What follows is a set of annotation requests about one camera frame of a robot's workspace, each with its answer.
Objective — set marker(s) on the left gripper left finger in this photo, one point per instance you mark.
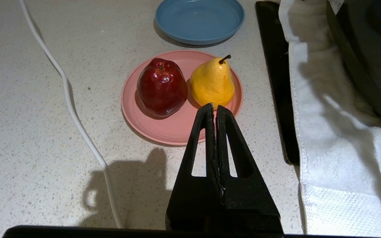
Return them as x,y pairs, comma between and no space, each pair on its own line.
190,205

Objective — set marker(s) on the blue plate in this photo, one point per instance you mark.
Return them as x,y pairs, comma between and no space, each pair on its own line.
200,23

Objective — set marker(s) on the red apple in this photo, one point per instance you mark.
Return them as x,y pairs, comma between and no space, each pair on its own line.
160,89

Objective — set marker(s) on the white towel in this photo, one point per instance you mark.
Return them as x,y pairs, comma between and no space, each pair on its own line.
336,148

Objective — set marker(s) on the black rice cooker base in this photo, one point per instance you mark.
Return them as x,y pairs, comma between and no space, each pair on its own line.
369,49

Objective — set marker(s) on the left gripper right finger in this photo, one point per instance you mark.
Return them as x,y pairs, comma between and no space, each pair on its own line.
250,205

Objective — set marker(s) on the yellow pear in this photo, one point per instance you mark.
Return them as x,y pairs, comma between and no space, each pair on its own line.
212,86

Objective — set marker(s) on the pink plate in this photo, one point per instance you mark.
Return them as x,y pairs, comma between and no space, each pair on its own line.
170,129

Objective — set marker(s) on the long black flat strip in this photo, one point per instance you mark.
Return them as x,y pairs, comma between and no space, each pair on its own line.
276,82

